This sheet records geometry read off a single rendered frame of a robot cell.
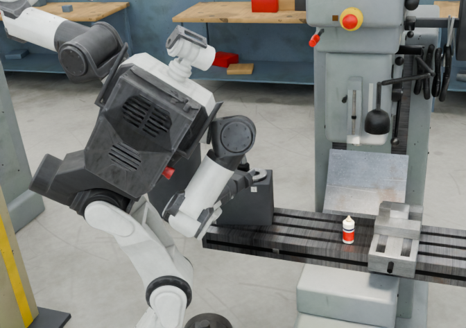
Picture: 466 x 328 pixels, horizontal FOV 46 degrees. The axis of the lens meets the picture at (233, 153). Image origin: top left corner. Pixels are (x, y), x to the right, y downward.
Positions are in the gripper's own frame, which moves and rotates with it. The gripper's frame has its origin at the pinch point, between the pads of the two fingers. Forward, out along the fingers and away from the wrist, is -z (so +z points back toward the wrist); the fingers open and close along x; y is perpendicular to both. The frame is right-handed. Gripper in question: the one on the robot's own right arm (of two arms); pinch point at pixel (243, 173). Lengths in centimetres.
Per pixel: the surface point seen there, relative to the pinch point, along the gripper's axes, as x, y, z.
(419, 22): -43, -45, -51
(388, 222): -48, 16, -17
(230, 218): 9.8, 24.3, -3.1
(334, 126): -30.6, -20.0, -9.4
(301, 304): -27, 43, 8
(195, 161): 119, 77, -115
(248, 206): 3.1, 18.7, -6.2
